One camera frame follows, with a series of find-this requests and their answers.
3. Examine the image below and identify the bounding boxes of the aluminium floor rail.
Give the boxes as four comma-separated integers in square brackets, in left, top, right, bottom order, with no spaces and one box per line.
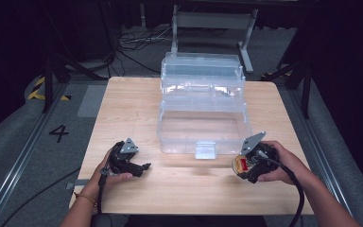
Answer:
[0,82,68,227]
[287,88,354,216]

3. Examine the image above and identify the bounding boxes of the person's right hand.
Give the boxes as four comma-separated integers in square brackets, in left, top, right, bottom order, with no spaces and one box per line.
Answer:
[256,140,311,186]

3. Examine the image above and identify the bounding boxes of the thin gold bracelet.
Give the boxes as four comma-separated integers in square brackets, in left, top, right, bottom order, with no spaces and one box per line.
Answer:
[75,192,98,207]

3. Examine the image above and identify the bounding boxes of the black tripod stand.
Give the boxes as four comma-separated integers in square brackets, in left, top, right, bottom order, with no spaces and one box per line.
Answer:
[42,51,109,114]
[260,60,313,120]

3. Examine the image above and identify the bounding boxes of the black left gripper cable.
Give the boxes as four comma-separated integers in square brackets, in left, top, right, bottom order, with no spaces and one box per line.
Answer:
[95,168,112,217]

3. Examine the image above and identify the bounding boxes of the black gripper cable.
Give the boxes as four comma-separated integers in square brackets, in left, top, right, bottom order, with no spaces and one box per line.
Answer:
[256,150,306,227]
[95,168,112,217]

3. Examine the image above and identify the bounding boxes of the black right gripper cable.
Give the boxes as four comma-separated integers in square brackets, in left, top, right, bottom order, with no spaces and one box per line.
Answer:
[256,150,306,227]

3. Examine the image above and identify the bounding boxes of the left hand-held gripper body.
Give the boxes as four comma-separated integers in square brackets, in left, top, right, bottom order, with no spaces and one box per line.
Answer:
[107,137,140,175]

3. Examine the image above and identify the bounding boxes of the small grey table bracket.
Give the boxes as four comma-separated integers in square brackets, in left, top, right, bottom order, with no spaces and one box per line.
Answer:
[65,178,89,191]

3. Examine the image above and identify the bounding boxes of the person's left hand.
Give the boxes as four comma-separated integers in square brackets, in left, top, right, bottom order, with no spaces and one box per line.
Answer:
[80,148,134,198]

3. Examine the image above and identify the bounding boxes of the bundle of floor cables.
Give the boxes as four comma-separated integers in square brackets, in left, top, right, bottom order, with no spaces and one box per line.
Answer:
[116,26,174,52]

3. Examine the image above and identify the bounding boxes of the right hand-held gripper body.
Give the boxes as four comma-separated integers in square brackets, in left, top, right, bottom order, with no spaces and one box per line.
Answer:
[239,131,281,183]

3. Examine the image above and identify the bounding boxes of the clear plastic storage box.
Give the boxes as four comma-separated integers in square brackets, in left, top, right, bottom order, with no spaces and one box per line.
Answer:
[156,51,254,161]

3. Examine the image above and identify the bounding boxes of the black floor cable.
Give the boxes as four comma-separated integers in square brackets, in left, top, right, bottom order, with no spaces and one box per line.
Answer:
[0,166,81,227]

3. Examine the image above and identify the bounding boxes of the grey metal stand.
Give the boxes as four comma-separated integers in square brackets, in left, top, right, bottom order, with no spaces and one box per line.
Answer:
[169,4,260,75]

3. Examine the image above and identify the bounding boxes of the round tin with red label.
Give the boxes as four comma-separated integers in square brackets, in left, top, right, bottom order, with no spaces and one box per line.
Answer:
[231,154,257,181]

